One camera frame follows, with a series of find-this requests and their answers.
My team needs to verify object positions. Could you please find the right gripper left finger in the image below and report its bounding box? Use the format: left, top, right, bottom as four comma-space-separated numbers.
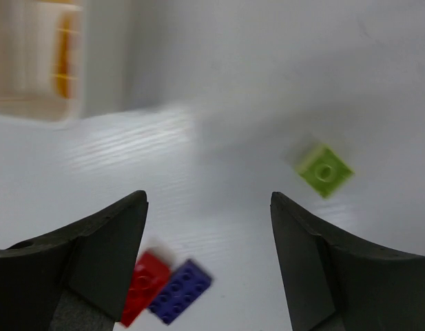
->
0, 190, 148, 330

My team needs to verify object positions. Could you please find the wide white divided bin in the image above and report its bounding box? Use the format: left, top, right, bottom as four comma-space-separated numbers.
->
0, 1, 84, 127

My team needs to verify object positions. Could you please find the yellow curved striped brick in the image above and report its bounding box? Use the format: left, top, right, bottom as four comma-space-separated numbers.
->
51, 10, 79, 99

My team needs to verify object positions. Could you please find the lime brick far right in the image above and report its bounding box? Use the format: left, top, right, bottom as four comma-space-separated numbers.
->
296, 144, 355, 199

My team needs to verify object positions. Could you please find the red brick by purple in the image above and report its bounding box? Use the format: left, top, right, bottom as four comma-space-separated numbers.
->
120, 250, 171, 328

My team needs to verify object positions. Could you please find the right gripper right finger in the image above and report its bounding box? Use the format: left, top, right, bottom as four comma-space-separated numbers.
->
270, 192, 425, 330

